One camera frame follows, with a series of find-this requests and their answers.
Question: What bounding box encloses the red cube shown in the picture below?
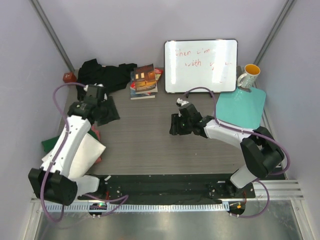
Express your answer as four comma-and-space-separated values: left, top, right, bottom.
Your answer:
62, 72, 77, 83

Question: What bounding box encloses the teal cutting board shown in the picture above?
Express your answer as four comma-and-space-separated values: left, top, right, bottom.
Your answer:
216, 87, 266, 129

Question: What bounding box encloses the brown Edward Tulane book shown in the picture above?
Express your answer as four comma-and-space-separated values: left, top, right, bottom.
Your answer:
133, 64, 158, 94

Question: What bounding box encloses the right aluminium frame post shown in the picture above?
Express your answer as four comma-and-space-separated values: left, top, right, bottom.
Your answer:
253, 0, 297, 66

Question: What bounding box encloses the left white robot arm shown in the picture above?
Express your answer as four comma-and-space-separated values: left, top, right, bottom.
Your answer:
28, 84, 120, 206

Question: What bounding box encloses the folded pink t-shirt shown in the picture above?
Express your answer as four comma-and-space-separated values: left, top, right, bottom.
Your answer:
91, 125, 102, 164

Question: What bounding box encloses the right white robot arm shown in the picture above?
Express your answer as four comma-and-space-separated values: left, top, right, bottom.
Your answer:
169, 98, 285, 198

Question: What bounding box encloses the red Treehouse book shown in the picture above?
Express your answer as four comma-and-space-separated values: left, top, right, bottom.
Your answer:
131, 67, 165, 97

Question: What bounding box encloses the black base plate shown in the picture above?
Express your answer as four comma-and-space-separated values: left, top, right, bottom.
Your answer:
92, 173, 256, 206

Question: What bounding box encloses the left aluminium frame post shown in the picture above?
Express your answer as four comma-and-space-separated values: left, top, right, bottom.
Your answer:
29, 0, 75, 73

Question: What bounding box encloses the white t-shirt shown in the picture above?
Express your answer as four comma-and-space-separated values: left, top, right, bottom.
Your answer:
41, 133, 107, 182

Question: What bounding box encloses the folded green t-shirt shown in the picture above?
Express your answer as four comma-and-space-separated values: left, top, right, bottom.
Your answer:
41, 129, 100, 154

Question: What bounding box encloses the slotted cable duct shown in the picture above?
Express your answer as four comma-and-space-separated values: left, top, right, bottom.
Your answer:
41, 202, 230, 213

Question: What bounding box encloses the aluminium frame post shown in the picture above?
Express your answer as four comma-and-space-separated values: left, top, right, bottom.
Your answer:
29, 0, 75, 73
253, 0, 297, 66

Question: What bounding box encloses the white whiteboard with writing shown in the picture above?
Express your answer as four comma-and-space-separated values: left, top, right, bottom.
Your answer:
164, 39, 238, 94

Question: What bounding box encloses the black t-shirt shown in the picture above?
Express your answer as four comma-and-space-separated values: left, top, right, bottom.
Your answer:
77, 59, 137, 96

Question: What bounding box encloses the white mug yellow inside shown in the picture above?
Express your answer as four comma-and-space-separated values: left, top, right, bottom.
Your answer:
236, 64, 261, 89

